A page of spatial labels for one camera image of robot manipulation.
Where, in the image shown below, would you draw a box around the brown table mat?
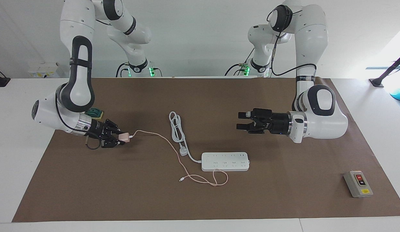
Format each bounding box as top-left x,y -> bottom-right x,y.
12,77 -> 400,223

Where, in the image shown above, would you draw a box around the white box yellow labels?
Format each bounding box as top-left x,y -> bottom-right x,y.
27,63 -> 60,78

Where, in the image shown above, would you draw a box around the black camera stand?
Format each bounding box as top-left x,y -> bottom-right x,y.
369,52 -> 400,88

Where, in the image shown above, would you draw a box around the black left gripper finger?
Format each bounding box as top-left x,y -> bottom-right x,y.
238,109 -> 264,121
236,122 -> 264,134

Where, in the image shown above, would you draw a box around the white power cord with plug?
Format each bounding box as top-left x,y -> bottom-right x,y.
169,111 -> 204,163

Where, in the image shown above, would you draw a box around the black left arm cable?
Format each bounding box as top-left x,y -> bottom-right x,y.
266,6 -> 316,78

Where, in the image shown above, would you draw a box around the grey on-off switch box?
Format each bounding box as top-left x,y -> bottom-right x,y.
344,170 -> 374,198

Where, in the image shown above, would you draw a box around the black clamp mount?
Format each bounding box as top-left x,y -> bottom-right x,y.
0,67 -> 11,87

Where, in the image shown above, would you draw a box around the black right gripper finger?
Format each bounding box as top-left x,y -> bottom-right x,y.
102,137 -> 125,149
105,119 -> 121,134

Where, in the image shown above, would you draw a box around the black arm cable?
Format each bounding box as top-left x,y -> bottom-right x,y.
55,92 -> 101,151
266,6 -> 316,78

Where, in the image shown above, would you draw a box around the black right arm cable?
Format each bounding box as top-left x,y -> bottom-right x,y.
55,92 -> 101,151

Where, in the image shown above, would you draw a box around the black base cable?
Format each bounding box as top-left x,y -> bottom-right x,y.
115,62 -> 129,78
225,48 -> 255,76

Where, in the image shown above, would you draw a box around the green circuit board module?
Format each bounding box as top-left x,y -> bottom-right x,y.
85,108 -> 104,120

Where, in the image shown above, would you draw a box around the pink charging cable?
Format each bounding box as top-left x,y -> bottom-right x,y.
129,130 -> 229,187

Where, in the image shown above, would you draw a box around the white power strip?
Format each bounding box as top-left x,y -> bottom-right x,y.
201,152 -> 250,172

